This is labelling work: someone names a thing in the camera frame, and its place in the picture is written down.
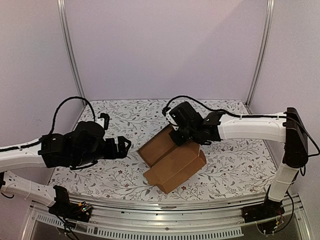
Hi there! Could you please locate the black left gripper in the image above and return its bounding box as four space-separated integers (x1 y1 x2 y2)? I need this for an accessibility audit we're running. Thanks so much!
73 136 132 167

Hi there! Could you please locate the brown cardboard box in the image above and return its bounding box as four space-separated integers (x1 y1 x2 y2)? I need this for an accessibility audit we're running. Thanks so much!
137 125 207 194

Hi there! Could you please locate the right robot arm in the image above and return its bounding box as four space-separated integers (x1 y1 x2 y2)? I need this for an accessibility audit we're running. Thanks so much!
162 101 309 218

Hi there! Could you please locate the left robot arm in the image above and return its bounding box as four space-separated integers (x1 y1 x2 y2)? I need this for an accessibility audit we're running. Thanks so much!
0 121 132 217

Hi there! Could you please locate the floral patterned table mat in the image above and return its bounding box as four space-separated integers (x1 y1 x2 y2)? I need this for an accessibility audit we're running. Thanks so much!
48 99 276 202

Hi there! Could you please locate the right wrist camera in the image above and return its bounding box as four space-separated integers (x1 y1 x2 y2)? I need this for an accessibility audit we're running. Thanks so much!
162 106 179 131

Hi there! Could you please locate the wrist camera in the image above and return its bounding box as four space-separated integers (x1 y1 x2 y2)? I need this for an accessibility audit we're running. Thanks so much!
162 106 179 131
95 113 110 131

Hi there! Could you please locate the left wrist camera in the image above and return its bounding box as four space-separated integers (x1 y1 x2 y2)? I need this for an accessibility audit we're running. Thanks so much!
95 113 110 131

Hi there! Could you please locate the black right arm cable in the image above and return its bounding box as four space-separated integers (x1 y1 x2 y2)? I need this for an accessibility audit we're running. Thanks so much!
164 95 320 157

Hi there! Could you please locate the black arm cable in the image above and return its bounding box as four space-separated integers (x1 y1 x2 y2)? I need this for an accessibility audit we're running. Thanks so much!
0 96 97 152
164 95 320 157

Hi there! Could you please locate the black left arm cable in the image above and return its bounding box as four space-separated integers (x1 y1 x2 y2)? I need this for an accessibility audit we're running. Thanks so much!
0 96 97 152

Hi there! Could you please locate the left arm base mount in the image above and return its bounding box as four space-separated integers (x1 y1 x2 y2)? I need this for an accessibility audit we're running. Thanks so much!
48 202 93 223

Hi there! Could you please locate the aluminium front rail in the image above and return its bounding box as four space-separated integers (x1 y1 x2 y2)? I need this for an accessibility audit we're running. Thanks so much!
21 192 310 240

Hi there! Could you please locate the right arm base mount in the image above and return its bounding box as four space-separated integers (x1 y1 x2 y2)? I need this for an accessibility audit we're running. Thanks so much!
241 202 285 223

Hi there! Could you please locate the left aluminium frame post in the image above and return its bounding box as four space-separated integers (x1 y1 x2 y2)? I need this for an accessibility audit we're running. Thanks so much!
56 0 85 98

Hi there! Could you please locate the aluminium frame post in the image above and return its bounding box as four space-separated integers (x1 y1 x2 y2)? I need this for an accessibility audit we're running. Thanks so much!
56 0 85 98
245 0 275 108

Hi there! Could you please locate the right aluminium frame post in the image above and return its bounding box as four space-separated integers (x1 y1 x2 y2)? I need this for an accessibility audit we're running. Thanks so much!
245 0 275 108

